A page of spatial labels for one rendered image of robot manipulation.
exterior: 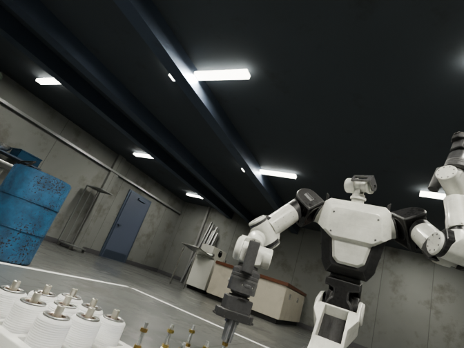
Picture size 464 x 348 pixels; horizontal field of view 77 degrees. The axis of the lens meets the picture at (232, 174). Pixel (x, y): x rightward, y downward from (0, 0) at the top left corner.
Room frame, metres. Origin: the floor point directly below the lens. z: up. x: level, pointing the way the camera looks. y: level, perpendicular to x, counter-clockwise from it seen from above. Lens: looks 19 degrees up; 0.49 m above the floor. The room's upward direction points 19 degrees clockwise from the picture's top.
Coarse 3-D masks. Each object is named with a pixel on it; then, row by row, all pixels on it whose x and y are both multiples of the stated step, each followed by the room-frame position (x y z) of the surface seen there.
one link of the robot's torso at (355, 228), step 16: (320, 208) 1.21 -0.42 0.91; (336, 208) 1.12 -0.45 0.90; (352, 208) 1.10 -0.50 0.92; (368, 208) 1.09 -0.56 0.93; (384, 208) 1.07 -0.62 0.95; (320, 224) 1.18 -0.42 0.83; (336, 224) 1.13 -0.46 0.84; (352, 224) 1.10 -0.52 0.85; (368, 224) 1.08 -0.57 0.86; (384, 224) 1.06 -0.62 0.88; (336, 240) 1.14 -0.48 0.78; (352, 240) 1.11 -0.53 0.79; (368, 240) 1.08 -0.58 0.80; (384, 240) 1.07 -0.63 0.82; (336, 256) 1.15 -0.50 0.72; (352, 256) 1.12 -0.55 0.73; (368, 256) 1.11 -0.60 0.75; (336, 272) 1.19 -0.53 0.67; (352, 272) 1.15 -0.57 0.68; (368, 272) 1.13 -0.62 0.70
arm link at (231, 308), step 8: (232, 280) 0.94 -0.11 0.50; (240, 280) 0.92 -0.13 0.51; (248, 280) 0.92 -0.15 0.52; (232, 288) 0.93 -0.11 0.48; (240, 288) 0.92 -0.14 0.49; (248, 288) 0.92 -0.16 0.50; (256, 288) 0.95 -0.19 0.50; (224, 296) 0.96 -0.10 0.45; (232, 296) 0.93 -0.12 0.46; (240, 296) 0.93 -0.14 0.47; (248, 296) 0.94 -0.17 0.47; (216, 304) 0.96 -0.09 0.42; (224, 304) 0.94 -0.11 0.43; (232, 304) 0.93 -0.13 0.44; (240, 304) 0.94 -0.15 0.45; (248, 304) 0.94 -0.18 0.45; (216, 312) 0.93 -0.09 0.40; (224, 312) 0.92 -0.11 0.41; (232, 312) 0.93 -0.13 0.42; (240, 312) 0.94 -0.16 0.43; (248, 312) 0.95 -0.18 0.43; (240, 320) 0.94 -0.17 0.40; (248, 320) 0.94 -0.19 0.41
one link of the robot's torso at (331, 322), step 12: (324, 312) 1.17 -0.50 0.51; (336, 312) 1.15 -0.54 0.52; (348, 312) 1.12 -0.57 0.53; (360, 312) 1.12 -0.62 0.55; (324, 324) 1.15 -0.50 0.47; (336, 324) 1.14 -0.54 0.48; (348, 324) 1.07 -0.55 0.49; (360, 324) 1.13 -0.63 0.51; (312, 336) 1.06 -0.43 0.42; (324, 336) 1.12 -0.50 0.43; (336, 336) 1.11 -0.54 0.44; (348, 336) 1.09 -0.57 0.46
